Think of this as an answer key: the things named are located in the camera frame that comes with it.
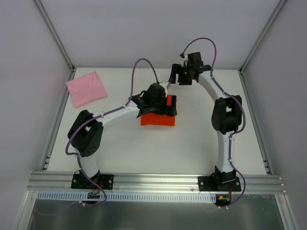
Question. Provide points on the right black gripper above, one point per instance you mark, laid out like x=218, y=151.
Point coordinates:
x=174, y=73

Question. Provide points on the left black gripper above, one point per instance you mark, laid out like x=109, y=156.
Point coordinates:
x=169, y=110

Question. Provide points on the orange t shirt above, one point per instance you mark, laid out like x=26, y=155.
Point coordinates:
x=159, y=118

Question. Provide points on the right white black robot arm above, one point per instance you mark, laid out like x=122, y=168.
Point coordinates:
x=227, y=111

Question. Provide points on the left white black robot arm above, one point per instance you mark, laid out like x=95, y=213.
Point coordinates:
x=86, y=132

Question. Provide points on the folded pink t shirt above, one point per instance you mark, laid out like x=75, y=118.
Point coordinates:
x=86, y=89

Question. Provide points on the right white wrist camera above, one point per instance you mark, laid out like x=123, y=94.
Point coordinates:
x=185, y=62

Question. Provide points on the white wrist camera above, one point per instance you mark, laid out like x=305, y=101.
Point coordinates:
x=165, y=85
x=185, y=62

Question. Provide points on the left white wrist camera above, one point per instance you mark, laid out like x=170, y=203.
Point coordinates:
x=165, y=85

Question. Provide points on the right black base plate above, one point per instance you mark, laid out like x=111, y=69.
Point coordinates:
x=219, y=183

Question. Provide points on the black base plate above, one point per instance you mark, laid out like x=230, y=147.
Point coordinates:
x=219, y=183
x=105, y=181

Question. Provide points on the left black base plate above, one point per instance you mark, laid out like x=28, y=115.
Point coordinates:
x=105, y=181

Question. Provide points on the right aluminium frame post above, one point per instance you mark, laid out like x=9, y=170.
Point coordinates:
x=269, y=23

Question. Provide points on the aluminium frame post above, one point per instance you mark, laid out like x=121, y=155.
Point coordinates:
x=269, y=23
x=52, y=30

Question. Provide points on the left aluminium frame post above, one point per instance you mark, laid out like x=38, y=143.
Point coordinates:
x=52, y=30

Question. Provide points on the white slotted cable duct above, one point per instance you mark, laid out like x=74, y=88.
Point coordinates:
x=128, y=197

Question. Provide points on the aluminium mounting rail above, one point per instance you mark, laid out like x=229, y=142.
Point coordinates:
x=159, y=183

